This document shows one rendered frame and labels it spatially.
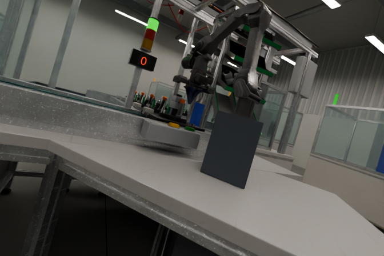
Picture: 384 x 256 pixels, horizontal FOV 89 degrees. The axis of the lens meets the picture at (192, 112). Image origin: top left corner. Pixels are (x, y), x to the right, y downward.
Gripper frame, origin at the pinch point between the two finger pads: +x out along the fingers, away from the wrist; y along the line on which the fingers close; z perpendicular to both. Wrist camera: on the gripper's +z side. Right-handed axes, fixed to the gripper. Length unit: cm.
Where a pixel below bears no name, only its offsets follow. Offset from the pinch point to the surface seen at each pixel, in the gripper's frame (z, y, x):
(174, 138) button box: 12.8, -8.7, 16.9
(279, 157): -60, 159, 27
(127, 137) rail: 5.0, -22.6, 21.3
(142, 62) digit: -21.3, -19.2, -10.1
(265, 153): -59, 133, 26
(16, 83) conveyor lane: -25, -62, 15
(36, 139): 14, -47, 24
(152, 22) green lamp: -21.5, -19.7, -29.6
